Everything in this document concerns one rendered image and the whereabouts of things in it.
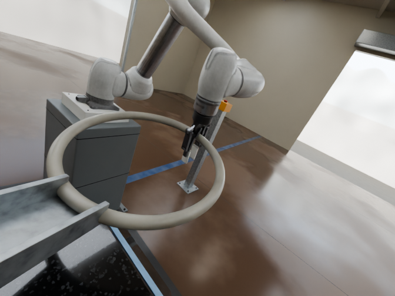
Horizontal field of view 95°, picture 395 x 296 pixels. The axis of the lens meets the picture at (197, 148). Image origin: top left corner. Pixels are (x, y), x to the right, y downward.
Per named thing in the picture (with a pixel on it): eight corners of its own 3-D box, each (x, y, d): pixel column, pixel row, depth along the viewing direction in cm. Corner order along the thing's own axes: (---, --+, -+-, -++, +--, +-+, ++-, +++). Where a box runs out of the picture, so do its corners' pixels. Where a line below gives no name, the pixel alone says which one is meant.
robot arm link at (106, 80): (81, 87, 110) (87, 50, 102) (111, 94, 124) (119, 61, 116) (90, 97, 101) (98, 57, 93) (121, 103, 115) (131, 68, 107)
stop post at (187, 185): (198, 189, 223) (238, 106, 180) (187, 194, 207) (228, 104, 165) (187, 179, 232) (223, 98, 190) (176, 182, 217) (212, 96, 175)
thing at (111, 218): (174, 287, 32) (178, 280, 30) (-6, 155, 41) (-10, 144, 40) (238, 157, 71) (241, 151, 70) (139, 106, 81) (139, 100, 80)
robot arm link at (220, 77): (207, 103, 57) (234, 104, 65) (224, 50, 49) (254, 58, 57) (189, 89, 64) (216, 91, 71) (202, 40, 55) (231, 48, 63)
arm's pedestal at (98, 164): (30, 195, 137) (32, 93, 106) (97, 177, 178) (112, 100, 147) (60, 244, 116) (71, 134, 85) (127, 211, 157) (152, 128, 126)
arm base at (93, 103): (68, 95, 106) (69, 86, 104) (104, 99, 125) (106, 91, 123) (84, 108, 99) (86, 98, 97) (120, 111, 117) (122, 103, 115)
